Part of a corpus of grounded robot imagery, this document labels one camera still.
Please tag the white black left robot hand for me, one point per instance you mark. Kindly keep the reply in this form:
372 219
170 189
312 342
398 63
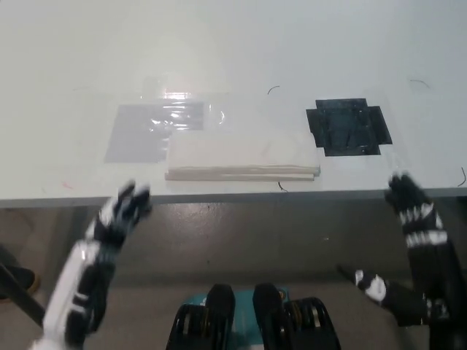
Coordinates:
122 215

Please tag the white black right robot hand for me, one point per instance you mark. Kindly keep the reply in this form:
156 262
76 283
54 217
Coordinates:
414 211

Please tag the white napkin stack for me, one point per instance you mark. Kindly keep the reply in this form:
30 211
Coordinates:
241 155

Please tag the clear plastic bag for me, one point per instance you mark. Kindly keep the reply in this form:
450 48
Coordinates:
138 138

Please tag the black tape patch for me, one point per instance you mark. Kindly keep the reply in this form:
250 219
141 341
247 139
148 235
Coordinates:
346 127

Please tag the dark shoe tan sole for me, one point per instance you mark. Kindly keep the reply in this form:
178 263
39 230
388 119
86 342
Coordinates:
18 279

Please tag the black slanted table leg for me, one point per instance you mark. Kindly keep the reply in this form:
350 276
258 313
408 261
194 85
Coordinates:
22 299

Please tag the clear plastic film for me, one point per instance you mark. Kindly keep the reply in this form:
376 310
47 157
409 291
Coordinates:
182 98

